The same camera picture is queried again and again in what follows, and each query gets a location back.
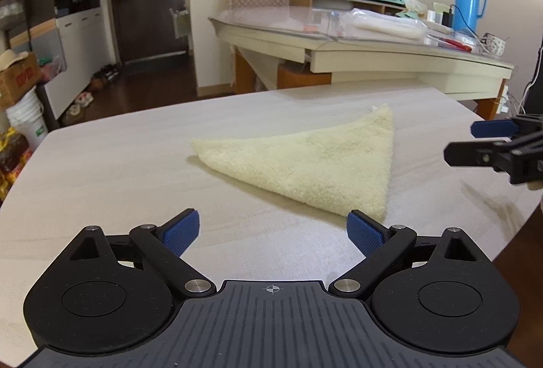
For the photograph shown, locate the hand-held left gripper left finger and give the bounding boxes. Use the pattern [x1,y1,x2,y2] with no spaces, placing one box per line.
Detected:
[63,207,217,297]

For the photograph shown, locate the cardboard box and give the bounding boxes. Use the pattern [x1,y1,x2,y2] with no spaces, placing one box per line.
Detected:
[0,53,42,110]

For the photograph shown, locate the grey and brown cabinet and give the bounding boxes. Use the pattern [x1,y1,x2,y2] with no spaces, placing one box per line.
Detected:
[0,0,107,119]

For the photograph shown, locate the pale yellow towel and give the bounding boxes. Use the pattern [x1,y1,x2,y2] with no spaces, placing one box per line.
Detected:
[189,104,395,223]

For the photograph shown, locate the white plastic bucket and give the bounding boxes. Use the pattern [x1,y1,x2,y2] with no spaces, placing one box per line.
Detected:
[5,90,47,150]

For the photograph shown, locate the light slippers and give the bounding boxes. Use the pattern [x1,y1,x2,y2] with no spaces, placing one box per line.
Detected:
[61,91,94,116]

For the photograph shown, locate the straw hat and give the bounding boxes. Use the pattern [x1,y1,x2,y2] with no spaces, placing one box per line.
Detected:
[0,50,30,72]

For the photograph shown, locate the clear plastic package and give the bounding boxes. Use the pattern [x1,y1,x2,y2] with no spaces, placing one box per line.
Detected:
[326,8,427,42]

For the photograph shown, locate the patterned white mug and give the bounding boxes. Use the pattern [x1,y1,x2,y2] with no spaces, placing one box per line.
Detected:
[481,33,508,56]

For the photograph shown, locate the blue thermos jug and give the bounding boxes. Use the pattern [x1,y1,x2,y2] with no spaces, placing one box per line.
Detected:
[452,0,488,33]

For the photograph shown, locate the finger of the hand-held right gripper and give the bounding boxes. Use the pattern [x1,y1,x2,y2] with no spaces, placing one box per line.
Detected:
[444,141,510,171]
[471,115,543,139]

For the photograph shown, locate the black appliance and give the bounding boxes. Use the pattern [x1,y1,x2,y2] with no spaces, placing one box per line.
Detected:
[524,35,543,115]

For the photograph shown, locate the dark shoes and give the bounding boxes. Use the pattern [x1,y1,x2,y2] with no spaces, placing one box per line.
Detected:
[91,65,120,91]

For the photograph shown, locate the cream dining table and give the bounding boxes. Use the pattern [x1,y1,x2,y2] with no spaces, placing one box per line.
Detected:
[208,5,516,101]

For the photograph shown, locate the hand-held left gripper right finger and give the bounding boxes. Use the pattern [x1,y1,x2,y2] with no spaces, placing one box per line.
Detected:
[329,210,488,298]

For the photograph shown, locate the tissue pack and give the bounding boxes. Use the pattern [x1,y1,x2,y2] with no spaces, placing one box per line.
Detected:
[403,0,427,20]

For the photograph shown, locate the wooden desktop shelf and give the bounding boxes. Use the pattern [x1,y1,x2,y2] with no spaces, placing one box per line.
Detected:
[312,0,406,16]

